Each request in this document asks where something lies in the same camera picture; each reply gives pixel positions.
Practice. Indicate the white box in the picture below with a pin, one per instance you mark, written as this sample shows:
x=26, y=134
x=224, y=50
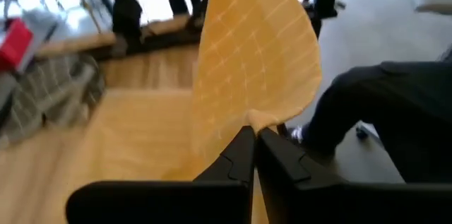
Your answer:
x=40, y=29

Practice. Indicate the person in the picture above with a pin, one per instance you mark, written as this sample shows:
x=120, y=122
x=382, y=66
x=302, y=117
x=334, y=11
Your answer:
x=388, y=104

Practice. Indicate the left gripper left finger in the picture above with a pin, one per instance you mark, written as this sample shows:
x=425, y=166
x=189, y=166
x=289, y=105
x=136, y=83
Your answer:
x=212, y=195

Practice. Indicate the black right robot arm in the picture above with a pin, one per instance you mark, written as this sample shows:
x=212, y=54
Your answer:
x=125, y=12

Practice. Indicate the orange towel with white grid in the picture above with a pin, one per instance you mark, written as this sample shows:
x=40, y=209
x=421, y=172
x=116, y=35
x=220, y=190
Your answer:
x=254, y=58

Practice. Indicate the grey checked towel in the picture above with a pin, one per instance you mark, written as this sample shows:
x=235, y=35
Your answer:
x=46, y=93

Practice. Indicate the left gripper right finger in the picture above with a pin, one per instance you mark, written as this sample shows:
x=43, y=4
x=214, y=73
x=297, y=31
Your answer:
x=318, y=199

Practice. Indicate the red plastic crate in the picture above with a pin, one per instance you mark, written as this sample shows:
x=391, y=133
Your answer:
x=14, y=44

